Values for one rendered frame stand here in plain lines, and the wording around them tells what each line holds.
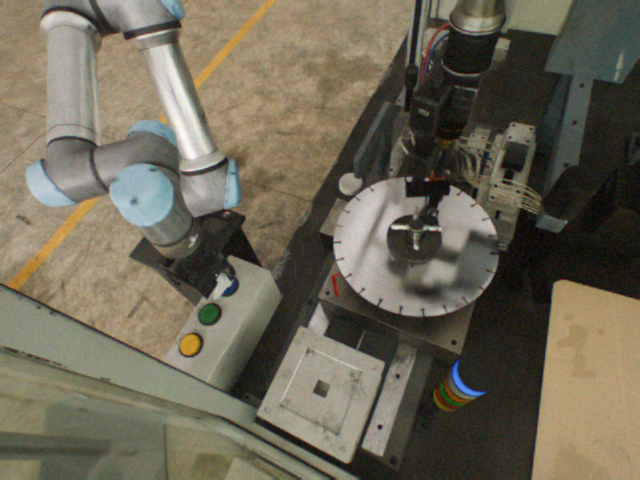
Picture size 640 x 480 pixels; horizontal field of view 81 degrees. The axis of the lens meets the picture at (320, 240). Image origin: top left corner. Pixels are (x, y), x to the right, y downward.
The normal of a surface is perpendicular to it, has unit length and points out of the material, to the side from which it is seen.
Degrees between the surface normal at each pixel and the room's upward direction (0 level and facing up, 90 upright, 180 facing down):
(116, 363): 90
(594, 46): 90
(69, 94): 27
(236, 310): 0
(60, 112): 12
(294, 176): 0
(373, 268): 0
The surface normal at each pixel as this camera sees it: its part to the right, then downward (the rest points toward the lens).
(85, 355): 0.90, 0.32
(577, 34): -0.42, 0.80
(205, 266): -0.11, -0.50
